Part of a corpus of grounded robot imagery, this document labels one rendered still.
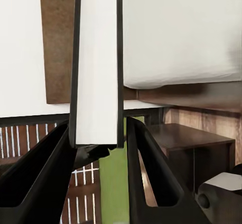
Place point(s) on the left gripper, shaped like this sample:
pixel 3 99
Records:
pixel 90 154

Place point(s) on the fixed window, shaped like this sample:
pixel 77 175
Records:
pixel 99 190

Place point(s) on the hardback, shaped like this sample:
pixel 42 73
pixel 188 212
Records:
pixel 97 79

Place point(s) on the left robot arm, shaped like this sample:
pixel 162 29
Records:
pixel 84 156

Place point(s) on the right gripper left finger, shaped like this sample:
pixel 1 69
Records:
pixel 34 189

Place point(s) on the bed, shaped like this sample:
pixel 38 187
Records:
pixel 177 52

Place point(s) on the nightstand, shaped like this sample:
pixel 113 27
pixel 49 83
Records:
pixel 196 155

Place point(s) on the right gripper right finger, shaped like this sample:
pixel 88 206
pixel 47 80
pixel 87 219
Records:
pixel 176 204

